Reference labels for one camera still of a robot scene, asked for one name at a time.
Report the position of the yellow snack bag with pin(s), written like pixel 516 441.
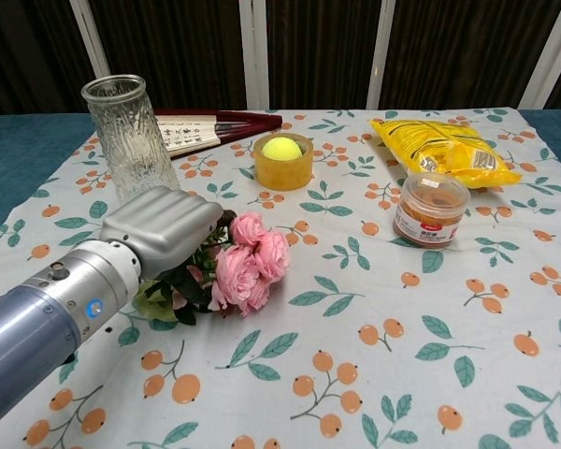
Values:
pixel 444 145

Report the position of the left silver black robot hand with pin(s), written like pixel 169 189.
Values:
pixel 163 224

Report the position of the pink rose bouquet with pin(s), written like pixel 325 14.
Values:
pixel 243 271

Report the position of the yellow clear tape roll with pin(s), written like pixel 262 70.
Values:
pixel 283 175

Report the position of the floral print tablecloth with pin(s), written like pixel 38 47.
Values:
pixel 355 327

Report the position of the yellow-green tennis ball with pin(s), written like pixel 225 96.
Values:
pixel 282 149

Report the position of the calligraphy folding fan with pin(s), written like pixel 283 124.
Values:
pixel 191 131

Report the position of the clear plastic snack jar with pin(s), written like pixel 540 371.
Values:
pixel 430 215

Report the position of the textured clear glass vase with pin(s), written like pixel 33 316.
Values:
pixel 131 140

